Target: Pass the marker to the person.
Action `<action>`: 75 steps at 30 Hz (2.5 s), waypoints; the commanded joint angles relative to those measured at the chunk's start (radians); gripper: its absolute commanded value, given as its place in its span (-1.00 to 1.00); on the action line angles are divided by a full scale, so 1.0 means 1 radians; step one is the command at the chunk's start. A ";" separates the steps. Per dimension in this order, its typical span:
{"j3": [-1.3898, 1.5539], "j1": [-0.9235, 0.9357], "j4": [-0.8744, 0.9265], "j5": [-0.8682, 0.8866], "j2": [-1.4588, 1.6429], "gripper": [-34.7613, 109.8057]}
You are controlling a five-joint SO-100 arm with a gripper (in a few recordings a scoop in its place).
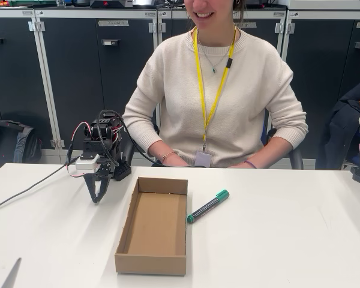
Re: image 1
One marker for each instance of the green black marker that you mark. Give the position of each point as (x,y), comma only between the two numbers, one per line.
(208,206)

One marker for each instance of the person's right forearm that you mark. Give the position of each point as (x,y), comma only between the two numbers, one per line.
(141,129)

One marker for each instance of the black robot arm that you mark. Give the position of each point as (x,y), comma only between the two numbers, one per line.
(93,145)

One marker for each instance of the person's left forearm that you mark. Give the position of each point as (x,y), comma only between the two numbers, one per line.
(288,132)

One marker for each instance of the person in cream sweater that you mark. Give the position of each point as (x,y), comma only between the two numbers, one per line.
(222,105)

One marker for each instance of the person's right hand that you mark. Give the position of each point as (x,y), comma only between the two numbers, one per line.
(177,161)

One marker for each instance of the person's left hand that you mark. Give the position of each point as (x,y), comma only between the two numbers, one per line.
(240,165)

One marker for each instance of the open brown cardboard box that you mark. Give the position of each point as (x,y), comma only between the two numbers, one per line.
(156,225)

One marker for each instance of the black grey backpack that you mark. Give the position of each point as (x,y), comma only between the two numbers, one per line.
(12,144)

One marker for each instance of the clear name badge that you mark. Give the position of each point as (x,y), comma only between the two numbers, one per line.
(203,159)

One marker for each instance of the purple wrist band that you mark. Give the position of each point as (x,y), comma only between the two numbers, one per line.
(251,163)

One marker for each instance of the black case red logo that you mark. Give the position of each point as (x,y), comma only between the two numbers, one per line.
(255,3)
(111,3)

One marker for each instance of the green flat box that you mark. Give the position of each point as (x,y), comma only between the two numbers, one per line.
(33,2)

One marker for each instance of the dark blue jacket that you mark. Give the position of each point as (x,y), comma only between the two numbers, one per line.
(342,126)

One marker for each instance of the white gripper camera box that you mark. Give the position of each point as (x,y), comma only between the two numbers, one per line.
(86,164)

